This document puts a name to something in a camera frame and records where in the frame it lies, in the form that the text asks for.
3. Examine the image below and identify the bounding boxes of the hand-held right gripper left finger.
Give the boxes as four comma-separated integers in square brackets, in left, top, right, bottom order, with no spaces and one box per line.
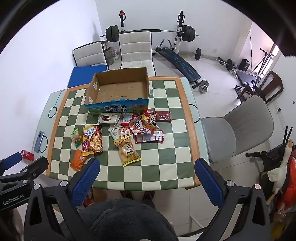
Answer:
[23,158,100,241]

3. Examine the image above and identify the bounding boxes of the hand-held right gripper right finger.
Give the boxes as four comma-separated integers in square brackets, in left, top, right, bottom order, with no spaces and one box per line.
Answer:
[195,158,271,241]

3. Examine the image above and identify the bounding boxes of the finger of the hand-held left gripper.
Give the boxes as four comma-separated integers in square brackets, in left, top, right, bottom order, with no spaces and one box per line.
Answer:
[0,157,49,185]
[0,152,23,173]

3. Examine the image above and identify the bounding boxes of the green bubble gum packet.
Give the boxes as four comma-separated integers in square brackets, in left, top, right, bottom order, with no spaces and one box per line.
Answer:
[70,127,83,148]

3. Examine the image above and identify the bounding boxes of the blurred green packets pile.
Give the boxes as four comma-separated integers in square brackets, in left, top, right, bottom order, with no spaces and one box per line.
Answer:
[84,67,151,115]

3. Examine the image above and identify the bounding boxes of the red soda can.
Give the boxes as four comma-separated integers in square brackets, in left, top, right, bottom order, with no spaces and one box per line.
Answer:
[21,150,35,161]

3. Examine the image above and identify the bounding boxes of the orange snack packet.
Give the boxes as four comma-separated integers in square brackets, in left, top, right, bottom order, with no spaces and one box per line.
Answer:
[70,149,90,171]

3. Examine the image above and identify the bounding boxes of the large red yellow snack packet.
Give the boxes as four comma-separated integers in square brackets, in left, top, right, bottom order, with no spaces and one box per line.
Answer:
[82,125,103,156]

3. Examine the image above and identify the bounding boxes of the yellow round cake packet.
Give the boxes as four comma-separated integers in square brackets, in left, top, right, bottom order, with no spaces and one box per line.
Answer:
[118,140,142,168]

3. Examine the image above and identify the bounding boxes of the black scooter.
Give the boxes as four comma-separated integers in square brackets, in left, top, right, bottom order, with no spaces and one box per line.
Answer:
[245,126,292,177]

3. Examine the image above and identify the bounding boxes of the white green snack packet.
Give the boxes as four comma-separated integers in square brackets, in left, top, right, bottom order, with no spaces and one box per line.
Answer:
[108,125,123,141]

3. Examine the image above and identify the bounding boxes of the green white checkered table mat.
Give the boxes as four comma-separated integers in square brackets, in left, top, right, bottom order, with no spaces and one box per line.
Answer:
[46,77,201,191]

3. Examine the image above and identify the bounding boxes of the person's dark fleece clothing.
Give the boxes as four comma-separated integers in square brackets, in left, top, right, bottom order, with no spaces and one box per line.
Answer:
[78,199,179,241]

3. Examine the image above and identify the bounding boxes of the white packet with brown sticks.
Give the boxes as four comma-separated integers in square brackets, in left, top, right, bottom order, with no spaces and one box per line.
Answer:
[98,113,121,125]

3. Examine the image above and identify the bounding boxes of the grey fabric chair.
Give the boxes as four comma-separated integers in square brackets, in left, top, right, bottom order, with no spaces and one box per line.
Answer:
[201,95,275,164]

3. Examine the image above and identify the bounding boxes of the white goose plush toy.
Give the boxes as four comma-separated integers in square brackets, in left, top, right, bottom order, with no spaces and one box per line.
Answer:
[267,139,294,194]

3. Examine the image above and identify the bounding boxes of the red sausage stick packet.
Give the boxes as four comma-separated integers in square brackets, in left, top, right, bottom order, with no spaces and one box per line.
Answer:
[134,130,165,144]

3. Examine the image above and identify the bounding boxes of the large red white snack packet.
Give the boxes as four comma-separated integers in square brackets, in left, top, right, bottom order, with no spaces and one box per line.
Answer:
[129,116,155,135]

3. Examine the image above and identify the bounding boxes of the white red flat packet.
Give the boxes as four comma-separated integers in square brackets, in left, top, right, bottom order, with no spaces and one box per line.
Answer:
[120,113,140,123]

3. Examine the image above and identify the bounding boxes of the dark red snack packet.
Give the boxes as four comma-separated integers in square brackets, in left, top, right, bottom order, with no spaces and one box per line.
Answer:
[156,111,173,123]

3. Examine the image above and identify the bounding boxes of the yellow panda snack packet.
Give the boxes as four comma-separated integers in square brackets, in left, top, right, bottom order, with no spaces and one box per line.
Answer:
[142,115,160,130]

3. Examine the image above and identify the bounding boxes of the chrome dumbbell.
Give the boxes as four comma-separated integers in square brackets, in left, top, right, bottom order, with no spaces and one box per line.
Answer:
[198,80,210,93]

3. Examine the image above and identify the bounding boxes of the blue black sit-up bench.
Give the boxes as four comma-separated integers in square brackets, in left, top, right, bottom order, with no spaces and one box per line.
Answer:
[155,39,201,90]

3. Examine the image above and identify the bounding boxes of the dark wooden chair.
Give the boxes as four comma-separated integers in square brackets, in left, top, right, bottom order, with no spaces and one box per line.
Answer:
[237,70,284,104]

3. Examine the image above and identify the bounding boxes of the small white padded chair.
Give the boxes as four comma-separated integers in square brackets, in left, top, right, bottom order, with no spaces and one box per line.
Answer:
[72,41,109,70]

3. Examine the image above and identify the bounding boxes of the curl bar with black plates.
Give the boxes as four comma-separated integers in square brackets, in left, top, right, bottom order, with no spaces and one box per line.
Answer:
[195,48,234,71]

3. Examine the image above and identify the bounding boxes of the tall white padded chair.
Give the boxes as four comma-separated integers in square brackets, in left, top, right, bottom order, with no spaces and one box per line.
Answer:
[118,31,157,76]

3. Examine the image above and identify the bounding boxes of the barbell with black plates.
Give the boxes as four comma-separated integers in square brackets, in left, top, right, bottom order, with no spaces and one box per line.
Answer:
[100,25,200,43]

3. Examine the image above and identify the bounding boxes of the barbell on rack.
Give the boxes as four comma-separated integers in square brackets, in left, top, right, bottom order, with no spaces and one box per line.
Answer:
[118,10,186,54]

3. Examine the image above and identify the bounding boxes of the black cable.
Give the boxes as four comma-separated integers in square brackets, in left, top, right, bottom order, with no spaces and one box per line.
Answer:
[38,136,49,153]

